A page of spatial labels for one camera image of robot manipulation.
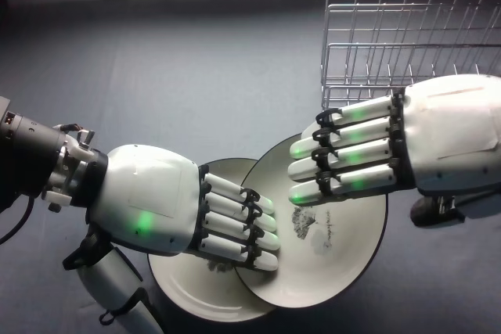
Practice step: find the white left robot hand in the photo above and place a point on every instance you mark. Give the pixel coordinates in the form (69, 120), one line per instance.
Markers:
(152, 197)

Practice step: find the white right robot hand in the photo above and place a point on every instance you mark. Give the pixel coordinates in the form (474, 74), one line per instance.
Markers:
(450, 134)

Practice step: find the white plate with dark rim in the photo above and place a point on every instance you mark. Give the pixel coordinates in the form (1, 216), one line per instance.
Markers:
(344, 240)
(184, 283)

